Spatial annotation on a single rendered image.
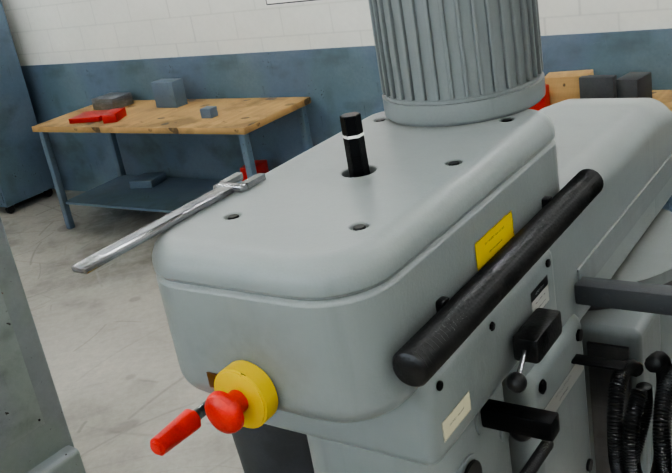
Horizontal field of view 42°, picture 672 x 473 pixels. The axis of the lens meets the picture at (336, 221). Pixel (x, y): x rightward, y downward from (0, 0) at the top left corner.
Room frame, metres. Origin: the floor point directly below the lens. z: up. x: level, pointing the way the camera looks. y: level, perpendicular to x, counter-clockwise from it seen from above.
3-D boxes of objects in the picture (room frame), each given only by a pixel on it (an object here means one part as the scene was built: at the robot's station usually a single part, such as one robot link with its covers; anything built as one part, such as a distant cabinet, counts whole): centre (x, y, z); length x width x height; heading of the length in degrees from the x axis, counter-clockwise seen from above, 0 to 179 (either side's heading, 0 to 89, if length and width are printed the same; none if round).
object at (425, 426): (0.90, -0.06, 1.68); 0.34 x 0.24 x 0.10; 143
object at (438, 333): (0.80, -0.17, 1.79); 0.45 x 0.04 x 0.04; 143
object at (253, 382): (0.68, 0.11, 1.76); 0.06 x 0.02 x 0.06; 53
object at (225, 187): (0.81, 0.15, 1.89); 0.24 x 0.04 x 0.01; 143
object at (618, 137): (1.26, -0.33, 1.66); 0.80 x 0.23 x 0.20; 143
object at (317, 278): (0.88, -0.04, 1.81); 0.47 x 0.26 x 0.16; 143
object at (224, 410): (0.66, 0.12, 1.76); 0.04 x 0.03 x 0.04; 53
